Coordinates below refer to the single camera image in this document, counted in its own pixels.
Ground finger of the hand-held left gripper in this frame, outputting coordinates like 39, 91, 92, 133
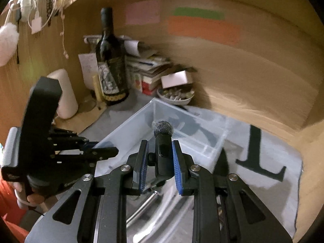
49, 129, 100, 153
51, 147, 119, 165

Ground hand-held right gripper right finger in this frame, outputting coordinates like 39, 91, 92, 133
172, 140, 293, 243

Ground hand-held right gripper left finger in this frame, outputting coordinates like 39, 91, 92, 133
24, 140, 150, 243

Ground small black microphone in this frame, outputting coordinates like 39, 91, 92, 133
148, 121, 175, 183

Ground clear plastic box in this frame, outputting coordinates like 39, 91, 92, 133
95, 99, 227, 180

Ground person's left hand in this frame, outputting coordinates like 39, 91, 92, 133
14, 181, 46, 206

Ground cream cylinder container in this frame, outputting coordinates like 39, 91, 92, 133
47, 68, 78, 119

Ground silver metal cylinder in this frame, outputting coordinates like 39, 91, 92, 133
127, 191, 161, 224

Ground yellow tube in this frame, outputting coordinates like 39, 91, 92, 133
92, 75, 100, 102

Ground white paper sheet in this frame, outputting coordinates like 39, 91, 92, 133
78, 53, 98, 90

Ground white bowl with trinkets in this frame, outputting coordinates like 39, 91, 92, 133
156, 86, 195, 105

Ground pink fluffy pompom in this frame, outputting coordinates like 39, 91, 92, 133
0, 22, 19, 66

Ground dark wine bottle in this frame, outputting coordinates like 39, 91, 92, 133
96, 7, 130, 106

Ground grey printed mat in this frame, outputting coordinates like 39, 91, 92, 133
78, 88, 304, 243

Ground stack of books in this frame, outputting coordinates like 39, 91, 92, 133
125, 49, 195, 95

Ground orange clothing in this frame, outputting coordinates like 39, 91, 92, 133
0, 177, 29, 243

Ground black lace band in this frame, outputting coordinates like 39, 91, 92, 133
44, 0, 55, 27

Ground white fluffy headband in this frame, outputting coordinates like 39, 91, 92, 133
19, 0, 32, 22

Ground orange sticky note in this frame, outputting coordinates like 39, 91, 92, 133
167, 16, 242, 46

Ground pink sticky note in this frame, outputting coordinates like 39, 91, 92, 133
125, 0, 161, 26

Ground green sticky note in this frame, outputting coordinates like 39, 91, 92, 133
174, 7, 225, 20

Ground white earphone cable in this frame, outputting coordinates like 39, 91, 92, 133
59, 0, 70, 59

